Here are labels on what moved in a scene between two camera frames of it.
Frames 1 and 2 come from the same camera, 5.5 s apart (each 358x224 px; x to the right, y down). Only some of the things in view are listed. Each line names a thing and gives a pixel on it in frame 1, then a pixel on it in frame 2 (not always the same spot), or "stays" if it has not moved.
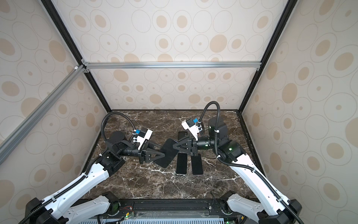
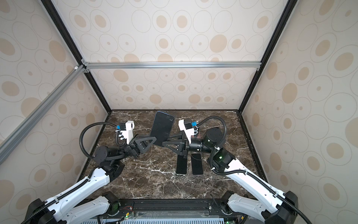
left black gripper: x=143 y=155 to x=133 y=150
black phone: x=181 y=163 stays
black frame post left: x=68 y=38 stays
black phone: x=169 y=152 to x=161 y=127
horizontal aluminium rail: x=170 y=65 stays
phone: x=197 y=168 stays
